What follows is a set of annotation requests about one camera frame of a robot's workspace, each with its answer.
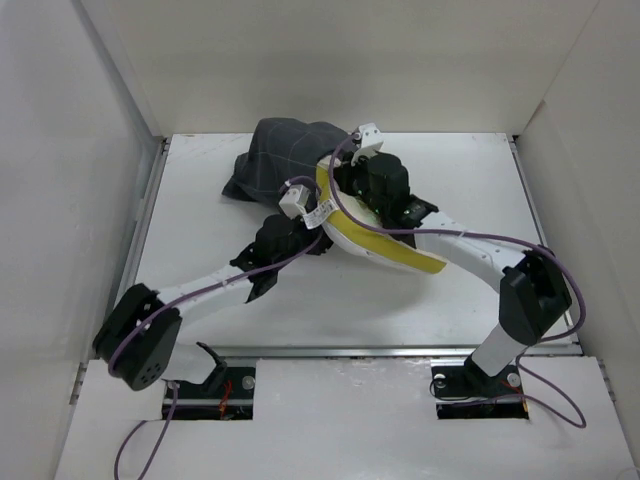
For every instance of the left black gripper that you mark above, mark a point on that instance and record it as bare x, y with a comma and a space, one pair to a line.
313, 232

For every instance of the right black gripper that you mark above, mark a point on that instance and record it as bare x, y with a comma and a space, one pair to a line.
345, 171

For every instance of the cream pillow with yellow edge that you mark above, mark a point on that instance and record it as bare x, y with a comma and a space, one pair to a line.
373, 246

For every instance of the dark grey checked pillowcase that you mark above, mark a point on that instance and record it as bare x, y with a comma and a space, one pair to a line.
280, 149

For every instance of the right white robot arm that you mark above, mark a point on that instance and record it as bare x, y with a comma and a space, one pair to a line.
531, 286

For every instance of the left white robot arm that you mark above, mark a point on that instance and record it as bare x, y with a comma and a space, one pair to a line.
139, 338

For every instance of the white pillow care label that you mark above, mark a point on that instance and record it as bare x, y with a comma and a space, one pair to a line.
320, 214

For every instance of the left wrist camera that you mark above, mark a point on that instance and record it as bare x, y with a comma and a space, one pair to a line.
294, 199

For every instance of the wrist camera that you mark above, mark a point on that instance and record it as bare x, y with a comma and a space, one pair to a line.
369, 140
294, 199

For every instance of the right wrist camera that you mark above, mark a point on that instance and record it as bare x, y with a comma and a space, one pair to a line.
369, 140

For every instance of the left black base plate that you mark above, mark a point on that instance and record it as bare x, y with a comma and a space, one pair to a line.
242, 376

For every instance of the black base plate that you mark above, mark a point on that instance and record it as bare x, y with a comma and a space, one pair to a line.
242, 376
459, 383

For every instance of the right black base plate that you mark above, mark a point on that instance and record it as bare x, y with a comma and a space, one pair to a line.
459, 383

